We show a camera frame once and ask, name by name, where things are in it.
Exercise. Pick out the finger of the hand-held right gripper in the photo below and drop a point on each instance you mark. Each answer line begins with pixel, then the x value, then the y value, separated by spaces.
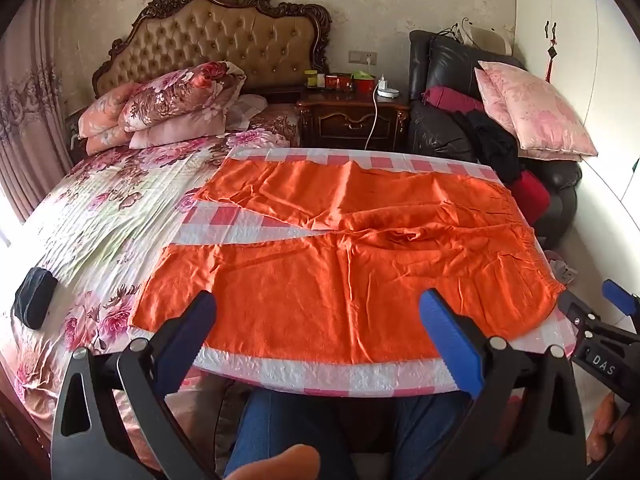
pixel 575 310
pixel 620 297

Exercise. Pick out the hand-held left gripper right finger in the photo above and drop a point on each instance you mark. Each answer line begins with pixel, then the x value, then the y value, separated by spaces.
pixel 450 340

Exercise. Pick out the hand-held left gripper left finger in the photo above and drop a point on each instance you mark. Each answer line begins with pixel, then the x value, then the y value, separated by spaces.
pixel 187 340

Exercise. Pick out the orange pants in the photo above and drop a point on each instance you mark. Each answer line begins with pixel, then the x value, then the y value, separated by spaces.
pixel 350 285

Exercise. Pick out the person's right hand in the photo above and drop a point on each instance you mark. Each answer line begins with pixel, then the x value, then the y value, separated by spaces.
pixel 605 425

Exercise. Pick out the person's left hand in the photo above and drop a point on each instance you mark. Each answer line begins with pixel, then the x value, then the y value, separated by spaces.
pixel 280 465

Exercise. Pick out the grey slipper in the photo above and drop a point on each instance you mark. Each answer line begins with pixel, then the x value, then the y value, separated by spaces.
pixel 560 267

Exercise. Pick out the person's legs in jeans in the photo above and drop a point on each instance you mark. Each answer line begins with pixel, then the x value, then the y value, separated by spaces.
pixel 280 420

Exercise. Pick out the pink white checkered tablecloth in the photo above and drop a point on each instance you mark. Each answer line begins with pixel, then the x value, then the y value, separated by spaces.
pixel 325 376

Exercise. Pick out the floral bedspread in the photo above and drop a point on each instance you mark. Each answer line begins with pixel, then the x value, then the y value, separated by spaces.
pixel 100 220

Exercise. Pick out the black pouch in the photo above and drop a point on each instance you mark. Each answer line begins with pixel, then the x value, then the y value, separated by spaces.
pixel 35 297

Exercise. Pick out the black clothes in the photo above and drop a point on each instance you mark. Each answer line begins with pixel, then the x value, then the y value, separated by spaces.
pixel 492 145

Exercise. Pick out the pink floral square pillow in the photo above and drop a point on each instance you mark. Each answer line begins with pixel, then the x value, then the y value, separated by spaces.
pixel 535 110

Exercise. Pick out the black leather armchair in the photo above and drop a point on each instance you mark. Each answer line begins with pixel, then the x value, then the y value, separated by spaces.
pixel 440 130

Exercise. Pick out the plain pink pillow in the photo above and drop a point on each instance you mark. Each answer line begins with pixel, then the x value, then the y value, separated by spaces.
pixel 175 130

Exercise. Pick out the pale white pillow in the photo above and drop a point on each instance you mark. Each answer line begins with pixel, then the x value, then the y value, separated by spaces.
pixel 247 107

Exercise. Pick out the folded pink floral quilt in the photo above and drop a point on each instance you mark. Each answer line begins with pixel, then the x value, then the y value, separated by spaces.
pixel 102 115

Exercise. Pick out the dark red cushion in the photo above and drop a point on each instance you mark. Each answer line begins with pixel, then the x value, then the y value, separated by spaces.
pixel 452 99

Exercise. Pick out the dark wooden nightstand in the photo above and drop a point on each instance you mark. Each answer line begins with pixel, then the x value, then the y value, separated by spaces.
pixel 345 120

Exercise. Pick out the stack of floral pillows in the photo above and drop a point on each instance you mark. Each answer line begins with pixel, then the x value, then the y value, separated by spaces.
pixel 175 95

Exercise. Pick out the red knot ornament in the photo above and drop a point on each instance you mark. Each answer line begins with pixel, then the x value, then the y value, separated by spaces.
pixel 551 55

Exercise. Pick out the white round device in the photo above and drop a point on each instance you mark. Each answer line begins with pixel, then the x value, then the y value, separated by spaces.
pixel 387 93

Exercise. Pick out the white wardrobe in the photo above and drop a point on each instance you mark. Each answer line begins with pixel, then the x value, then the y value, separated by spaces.
pixel 575 35

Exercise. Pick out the pink patterned curtain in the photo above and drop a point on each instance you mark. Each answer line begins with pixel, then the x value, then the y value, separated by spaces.
pixel 25 125

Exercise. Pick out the red box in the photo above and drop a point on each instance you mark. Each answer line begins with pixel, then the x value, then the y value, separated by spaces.
pixel 337 81

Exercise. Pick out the cream rounded object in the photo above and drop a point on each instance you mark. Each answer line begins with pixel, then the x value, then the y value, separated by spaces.
pixel 487 41

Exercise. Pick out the yellow jar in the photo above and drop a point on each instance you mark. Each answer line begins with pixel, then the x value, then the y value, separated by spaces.
pixel 311 79

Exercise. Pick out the black clothes hanger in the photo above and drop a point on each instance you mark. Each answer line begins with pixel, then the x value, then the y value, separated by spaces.
pixel 452 30

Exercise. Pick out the tufted carved wooden headboard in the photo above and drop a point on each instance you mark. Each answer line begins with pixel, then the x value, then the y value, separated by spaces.
pixel 210 35

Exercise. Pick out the wall socket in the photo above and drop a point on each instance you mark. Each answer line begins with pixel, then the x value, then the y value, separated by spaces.
pixel 363 57

